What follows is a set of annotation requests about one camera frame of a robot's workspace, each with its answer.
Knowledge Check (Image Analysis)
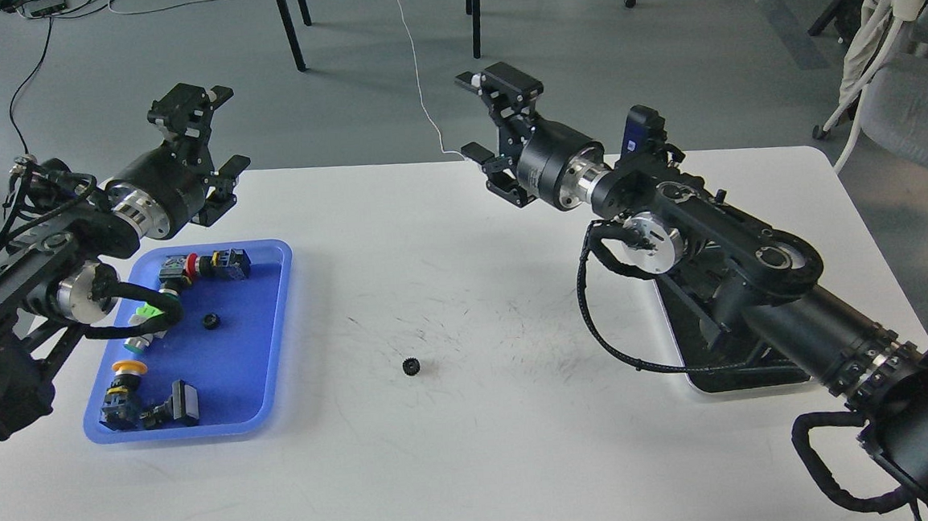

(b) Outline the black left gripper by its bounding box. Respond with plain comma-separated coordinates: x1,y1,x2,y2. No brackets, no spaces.
103,84,252,241

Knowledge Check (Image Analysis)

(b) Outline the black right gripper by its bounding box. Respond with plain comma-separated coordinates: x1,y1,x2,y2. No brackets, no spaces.
455,62,612,211

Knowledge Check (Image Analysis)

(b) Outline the small black gear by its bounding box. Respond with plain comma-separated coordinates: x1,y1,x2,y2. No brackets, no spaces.
403,358,421,376
200,313,221,331

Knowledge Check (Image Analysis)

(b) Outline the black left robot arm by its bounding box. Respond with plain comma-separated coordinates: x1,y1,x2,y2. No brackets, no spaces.
0,83,249,442

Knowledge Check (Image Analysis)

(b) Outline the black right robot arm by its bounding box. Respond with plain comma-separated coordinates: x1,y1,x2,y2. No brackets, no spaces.
456,63,928,514

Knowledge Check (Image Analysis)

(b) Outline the black table leg right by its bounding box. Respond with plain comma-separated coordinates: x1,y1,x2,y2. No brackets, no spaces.
464,0,482,59

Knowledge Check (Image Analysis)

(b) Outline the black table leg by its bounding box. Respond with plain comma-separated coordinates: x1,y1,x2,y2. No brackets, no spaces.
464,0,482,59
275,0,313,73

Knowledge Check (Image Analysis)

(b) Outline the black table leg left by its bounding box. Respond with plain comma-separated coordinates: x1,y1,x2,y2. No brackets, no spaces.
275,0,313,73

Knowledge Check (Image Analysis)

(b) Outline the blue plastic tray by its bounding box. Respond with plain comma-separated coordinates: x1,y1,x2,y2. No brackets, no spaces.
82,239,294,445

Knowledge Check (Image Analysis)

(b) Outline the shiny metal tray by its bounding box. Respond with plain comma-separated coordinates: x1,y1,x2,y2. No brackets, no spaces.
655,272,811,395

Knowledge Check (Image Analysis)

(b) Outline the grey office chair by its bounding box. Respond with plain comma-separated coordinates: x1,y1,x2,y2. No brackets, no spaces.
803,0,928,308

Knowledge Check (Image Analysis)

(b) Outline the red push button switch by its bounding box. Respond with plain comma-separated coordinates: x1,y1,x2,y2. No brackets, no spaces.
158,248,252,290

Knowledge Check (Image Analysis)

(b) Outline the green push button switch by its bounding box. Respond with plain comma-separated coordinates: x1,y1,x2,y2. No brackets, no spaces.
123,288,179,355

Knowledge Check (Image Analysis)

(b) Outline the black floor cable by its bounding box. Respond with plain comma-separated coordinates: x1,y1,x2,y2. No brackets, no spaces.
1,0,136,156

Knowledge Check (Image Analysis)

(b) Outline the black switch block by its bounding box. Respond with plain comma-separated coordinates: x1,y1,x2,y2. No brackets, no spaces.
141,379,200,429

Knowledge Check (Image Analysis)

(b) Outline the yellow push button switch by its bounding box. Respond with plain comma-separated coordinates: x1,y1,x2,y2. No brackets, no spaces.
99,359,150,431

